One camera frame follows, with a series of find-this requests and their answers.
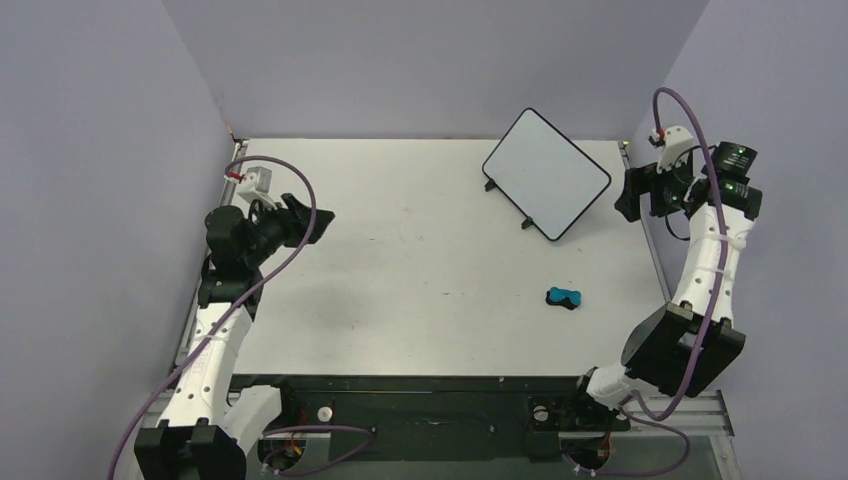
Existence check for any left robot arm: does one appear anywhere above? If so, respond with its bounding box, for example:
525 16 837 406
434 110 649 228
133 193 335 479

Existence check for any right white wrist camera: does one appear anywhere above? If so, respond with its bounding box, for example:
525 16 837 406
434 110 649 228
649 125 695 174

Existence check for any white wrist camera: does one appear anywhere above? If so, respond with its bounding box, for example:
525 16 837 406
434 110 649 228
235 166 276 209
649 125 695 174

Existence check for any blue whiteboard eraser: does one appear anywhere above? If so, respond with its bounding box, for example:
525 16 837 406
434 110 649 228
545 287 582 310

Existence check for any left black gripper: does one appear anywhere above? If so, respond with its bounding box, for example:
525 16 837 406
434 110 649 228
244 194 334 268

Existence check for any small whiteboard with red writing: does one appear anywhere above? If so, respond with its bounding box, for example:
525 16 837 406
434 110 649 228
481 107 612 242

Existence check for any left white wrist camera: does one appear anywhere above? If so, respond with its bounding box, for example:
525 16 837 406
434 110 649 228
235 166 276 209

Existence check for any aluminium rail frame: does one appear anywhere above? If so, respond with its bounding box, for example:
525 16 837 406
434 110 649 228
135 139 737 480

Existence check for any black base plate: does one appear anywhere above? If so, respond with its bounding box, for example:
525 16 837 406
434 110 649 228
224 374 636 470

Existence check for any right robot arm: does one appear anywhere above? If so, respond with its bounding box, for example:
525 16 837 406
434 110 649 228
563 141 762 427

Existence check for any wire whiteboard stand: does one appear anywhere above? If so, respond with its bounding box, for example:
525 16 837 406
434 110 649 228
484 178 535 231

